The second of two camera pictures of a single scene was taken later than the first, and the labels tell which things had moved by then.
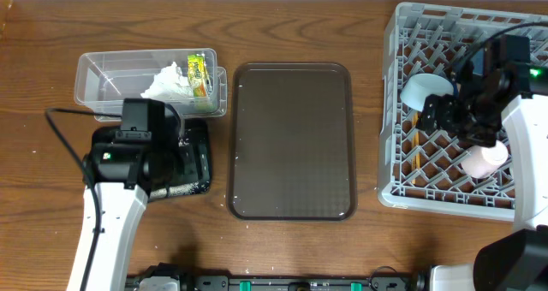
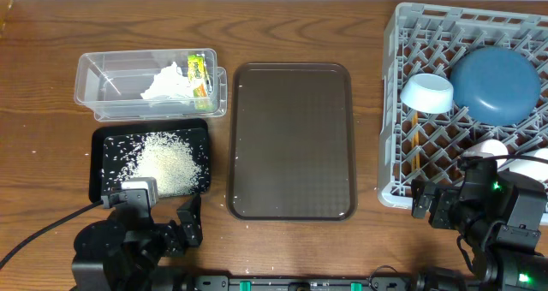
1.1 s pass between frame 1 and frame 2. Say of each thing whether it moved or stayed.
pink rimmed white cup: stayed
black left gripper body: moved
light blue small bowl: stayed
